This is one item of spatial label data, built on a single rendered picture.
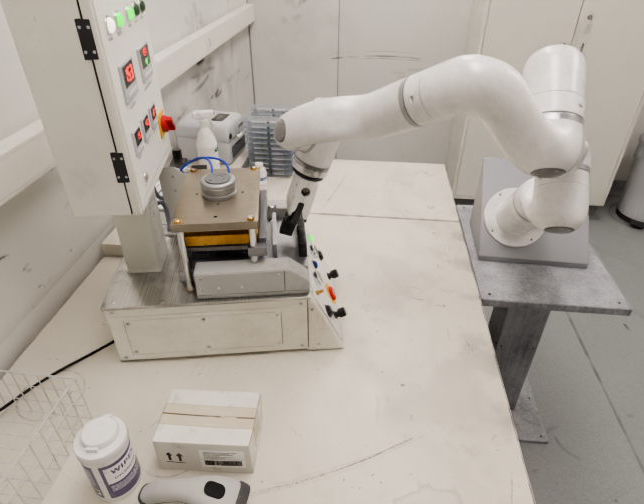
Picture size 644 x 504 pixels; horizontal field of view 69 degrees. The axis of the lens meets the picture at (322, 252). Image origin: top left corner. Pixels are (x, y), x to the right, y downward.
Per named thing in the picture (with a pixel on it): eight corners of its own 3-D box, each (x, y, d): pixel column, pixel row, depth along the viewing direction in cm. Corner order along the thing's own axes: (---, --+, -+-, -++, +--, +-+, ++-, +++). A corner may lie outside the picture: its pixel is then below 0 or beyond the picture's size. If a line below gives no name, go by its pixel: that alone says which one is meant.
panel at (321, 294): (342, 342, 118) (310, 292, 108) (329, 271, 143) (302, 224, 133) (349, 339, 118) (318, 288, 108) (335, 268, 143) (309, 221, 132)
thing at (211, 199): (147, 262, 101) (134, 209, 94) (171, 195, 127) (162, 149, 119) (261, 256, 103) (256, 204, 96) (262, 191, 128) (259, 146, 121)
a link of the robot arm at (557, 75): (535, 209, 120) (538, 149, 123) (589, 208, 114) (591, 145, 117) (507, 127, 77) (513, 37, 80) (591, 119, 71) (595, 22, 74)
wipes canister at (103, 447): (85, 500, 86) (59, 453, 77) (108, 457, 93) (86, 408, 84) (131, 506, 85) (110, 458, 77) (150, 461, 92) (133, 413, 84)
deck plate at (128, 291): (100, 311, 103) (99, 308, 102) (137, 228, 131) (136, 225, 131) (310, 299, 106) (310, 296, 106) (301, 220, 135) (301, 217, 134)
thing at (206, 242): (181, 252, 104) (174, 215, 99) (194, 204, 122) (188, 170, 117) (259, 248, 106) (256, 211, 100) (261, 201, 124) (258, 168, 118)
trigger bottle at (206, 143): (201, 177, 187) (192, 115, 173) (199, 169, 193) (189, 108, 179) (223, 174, 189) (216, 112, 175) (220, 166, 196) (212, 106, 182)
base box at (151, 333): (121, 364, 113) (103, 310, 103) (153, 270, 143) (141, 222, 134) (343, 349, 117) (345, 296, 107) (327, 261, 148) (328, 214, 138)
